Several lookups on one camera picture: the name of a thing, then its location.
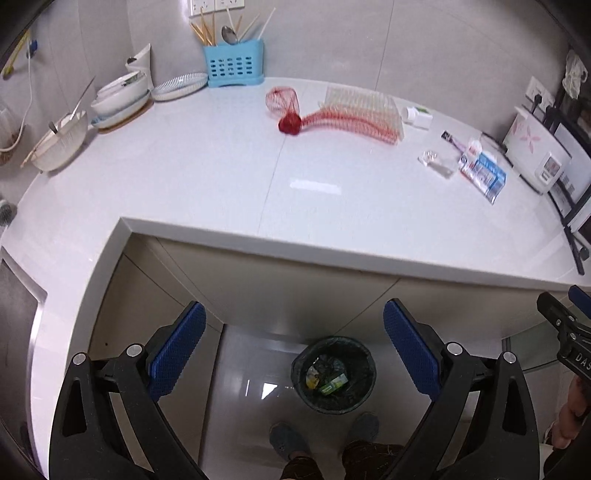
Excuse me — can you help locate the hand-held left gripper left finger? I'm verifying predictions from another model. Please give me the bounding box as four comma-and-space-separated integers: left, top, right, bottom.
48, 301, 211, 480

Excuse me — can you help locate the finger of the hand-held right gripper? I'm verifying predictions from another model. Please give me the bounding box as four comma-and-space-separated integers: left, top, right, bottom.
569, 285, 591, 320
537, 292, 583, 340

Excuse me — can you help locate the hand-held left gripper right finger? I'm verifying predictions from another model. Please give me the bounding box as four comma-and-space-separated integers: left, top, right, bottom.
383, 298, 543, 480

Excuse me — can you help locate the black trash bin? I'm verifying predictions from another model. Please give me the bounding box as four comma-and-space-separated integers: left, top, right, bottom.
291, 337, 377, 415

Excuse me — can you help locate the person's right hand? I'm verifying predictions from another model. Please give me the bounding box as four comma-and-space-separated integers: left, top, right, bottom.
551, 378, 591, 449

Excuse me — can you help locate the green packet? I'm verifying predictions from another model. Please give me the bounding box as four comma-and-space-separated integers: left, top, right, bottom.
318, 374, 349, 395

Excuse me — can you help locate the grey slipper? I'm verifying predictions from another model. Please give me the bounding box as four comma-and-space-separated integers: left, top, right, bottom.
346, 412, 380, 446
269, 422, 311, 461

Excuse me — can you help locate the person's right leg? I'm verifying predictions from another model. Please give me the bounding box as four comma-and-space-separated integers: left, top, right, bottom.
342, 440, 407, 480

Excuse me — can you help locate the person's leg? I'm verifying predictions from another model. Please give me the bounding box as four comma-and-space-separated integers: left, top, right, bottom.
342, 440, 407, 480
281, 455, 324, 480

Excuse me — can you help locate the blue white carton pack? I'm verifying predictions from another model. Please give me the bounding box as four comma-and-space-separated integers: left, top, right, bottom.
471, 152, 508, 205

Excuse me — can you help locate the white rice cooker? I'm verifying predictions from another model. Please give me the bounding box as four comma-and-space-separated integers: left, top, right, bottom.
502, 108, 573, 195

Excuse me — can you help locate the person's left leg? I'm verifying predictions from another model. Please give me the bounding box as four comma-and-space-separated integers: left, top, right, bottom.
281, 455, 324, 480

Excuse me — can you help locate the steel sink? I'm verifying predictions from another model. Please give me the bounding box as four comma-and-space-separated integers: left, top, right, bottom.
0, 247, 48, 467

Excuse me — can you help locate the red white packet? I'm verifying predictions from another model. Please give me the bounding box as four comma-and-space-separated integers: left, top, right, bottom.
458, 138, 483, 182

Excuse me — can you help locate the clear plastic packaging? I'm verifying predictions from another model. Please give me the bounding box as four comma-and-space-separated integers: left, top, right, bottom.
418, 148, 455, 180

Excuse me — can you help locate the white hanging cloth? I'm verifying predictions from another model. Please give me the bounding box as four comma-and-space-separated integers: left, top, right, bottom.
562, 50, 588, 100

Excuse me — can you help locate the white bottle with green label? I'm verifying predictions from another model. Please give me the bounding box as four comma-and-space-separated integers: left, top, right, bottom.
401, 105, 434, 130

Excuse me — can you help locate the large white bowl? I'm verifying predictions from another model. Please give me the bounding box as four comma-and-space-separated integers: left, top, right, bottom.
32, 110, 89, 172

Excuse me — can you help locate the blue rimmed plate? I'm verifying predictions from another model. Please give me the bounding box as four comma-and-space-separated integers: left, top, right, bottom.
91, 90, 154, 130

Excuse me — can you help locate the red mesh bag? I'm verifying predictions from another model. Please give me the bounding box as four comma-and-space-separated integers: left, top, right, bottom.
265, 85, 398, 144

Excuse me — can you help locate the white stacked bowl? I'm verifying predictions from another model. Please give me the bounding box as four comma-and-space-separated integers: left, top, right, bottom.
90, 71, 152, 118

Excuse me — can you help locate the long metal ladle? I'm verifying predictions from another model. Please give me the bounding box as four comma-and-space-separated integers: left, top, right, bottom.
48, 76, 96, 134

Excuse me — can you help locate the blue plastic utensil holder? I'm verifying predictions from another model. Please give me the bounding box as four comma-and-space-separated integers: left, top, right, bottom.
203, 39, 265, 88

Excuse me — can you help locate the white ceramic pitcher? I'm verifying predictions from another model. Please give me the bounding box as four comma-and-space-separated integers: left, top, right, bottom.
124, 44, 155, 90

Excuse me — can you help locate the bunch of wooden chopsticks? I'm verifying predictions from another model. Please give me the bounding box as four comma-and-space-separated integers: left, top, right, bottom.
191, 7, 278, 47

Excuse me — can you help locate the wall socket with black plug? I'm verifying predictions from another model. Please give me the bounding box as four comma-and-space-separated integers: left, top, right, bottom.
525, 76, 557, 114

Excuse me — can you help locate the yellow handled brush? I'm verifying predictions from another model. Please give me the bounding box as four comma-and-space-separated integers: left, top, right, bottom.
2, 30, 31, 77

